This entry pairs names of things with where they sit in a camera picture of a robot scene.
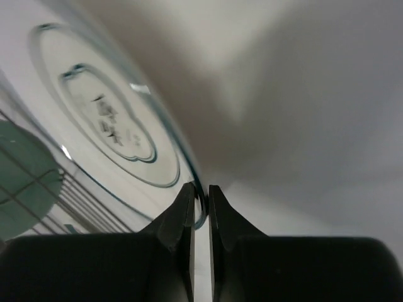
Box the small blue floral plate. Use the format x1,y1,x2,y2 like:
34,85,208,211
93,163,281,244
1,120,62,241

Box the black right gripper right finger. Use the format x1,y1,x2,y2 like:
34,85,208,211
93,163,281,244
208,185,402,301

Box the grey wire dish rack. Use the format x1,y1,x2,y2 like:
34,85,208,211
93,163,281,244
1,111,133,237

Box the white plate with blue rim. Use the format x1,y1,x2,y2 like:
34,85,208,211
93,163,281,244
1,1,207,228

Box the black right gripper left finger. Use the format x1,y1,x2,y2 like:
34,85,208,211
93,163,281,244
1,183,195,301

